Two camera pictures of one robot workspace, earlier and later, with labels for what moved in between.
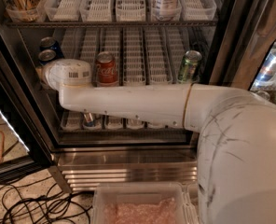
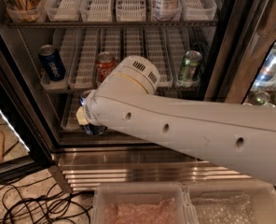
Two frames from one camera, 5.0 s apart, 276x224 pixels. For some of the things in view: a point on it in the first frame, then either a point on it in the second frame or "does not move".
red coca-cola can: x=106 y=69 does not move
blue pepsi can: x=46 y=55 → x=92 y=130
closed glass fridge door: x=249 y=49 does not move
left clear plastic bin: x=144 y=203 does not move
